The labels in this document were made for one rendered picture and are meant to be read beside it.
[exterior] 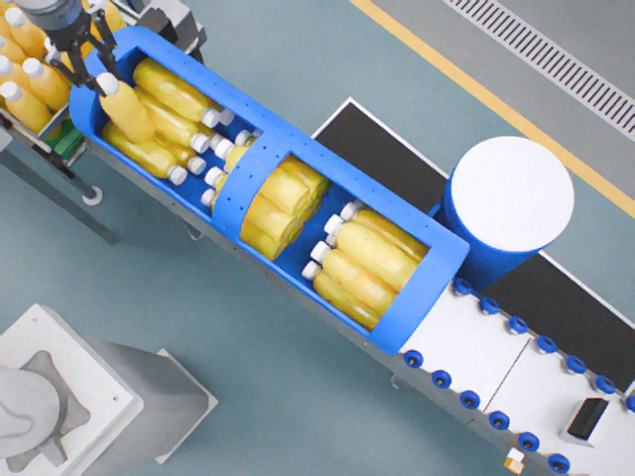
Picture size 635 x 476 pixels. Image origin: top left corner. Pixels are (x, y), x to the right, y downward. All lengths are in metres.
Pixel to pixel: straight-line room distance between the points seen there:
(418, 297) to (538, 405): 0.47
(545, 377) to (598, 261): 1.20
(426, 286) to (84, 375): 0.74
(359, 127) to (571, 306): 1.05
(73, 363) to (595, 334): 1.76
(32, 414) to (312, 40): 2.04
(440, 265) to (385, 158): 1.27
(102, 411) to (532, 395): 0.94
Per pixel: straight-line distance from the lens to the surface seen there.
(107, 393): 1.37
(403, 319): 1.15
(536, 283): 2.35
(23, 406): 1.19
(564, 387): 1.51
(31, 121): 1.63
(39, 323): 1.42
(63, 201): 2.11
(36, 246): 2.67
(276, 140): 1.22
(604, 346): 2.41
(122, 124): 1.34
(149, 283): 2.47
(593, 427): 1.37
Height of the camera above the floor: 2.33
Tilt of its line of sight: 75 degrees down
